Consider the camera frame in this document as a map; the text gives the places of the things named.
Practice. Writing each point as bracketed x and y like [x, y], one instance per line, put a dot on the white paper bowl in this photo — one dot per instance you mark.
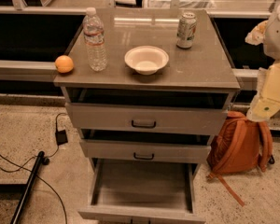
[146, 60]

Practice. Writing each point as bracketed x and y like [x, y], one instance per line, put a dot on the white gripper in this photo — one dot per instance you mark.
[278, 36]

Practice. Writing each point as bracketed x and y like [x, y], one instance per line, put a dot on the bottom grey open drawer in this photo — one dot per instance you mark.
[142, 192]

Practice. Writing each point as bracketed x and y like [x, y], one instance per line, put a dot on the top grey drawer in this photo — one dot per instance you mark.
[148, 119]

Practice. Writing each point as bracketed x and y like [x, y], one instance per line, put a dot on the clear plastic water bottle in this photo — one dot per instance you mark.
[94, 37]

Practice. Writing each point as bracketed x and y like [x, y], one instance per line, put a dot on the middle grey drawer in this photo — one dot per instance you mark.
[144, 151]

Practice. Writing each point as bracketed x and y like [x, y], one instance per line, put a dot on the orange backpack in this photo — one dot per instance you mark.
[241, 145]

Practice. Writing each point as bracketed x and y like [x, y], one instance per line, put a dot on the green white soda can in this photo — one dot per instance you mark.
[186, 30]

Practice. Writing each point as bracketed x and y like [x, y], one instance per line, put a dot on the black power adapter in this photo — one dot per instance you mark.
[61, 137]

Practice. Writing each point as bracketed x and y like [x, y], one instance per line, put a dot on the black pole on floor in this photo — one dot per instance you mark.
[27, 188]

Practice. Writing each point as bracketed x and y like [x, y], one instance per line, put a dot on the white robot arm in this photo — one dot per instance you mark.
[271, 44]

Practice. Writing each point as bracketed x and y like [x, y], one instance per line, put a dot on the orange fruit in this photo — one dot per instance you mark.
[64, 64]

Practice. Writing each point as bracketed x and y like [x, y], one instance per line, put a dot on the grey drawer cabinet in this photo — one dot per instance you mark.
[200, 77]

